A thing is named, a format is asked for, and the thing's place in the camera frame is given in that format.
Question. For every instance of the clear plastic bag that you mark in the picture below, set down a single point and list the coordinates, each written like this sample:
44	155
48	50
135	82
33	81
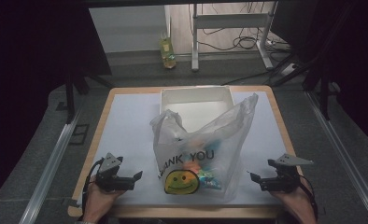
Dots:
200	155

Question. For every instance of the white open box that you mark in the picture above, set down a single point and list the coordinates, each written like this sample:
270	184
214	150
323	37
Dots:
196	105

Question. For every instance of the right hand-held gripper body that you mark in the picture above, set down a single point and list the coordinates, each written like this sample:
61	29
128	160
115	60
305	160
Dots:
286	175

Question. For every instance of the person's left hand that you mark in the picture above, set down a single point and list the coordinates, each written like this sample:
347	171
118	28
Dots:
98	202

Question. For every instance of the aluminium rail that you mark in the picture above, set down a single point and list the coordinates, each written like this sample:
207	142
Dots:
53	158
344	155

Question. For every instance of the white metal desk frame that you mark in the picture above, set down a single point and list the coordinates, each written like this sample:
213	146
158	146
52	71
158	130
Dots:
229	21

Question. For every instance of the black curtain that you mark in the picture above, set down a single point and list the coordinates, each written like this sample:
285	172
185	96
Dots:
353	62
32	46

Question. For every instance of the black metal stand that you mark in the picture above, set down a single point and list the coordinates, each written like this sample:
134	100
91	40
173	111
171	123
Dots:
70	96
323	90

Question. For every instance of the yellow drink bottle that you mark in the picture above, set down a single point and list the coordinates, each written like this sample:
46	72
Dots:
167	53

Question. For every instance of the black floor bracket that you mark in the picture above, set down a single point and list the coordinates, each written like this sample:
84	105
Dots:
79	134

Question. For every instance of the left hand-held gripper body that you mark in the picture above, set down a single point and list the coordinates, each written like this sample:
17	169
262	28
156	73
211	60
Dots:
110	174

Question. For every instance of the black and teal snack packet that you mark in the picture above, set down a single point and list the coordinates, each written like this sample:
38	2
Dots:
208	146

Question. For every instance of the person's right hand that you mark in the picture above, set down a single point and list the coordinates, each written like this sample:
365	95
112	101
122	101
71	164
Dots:
295	203

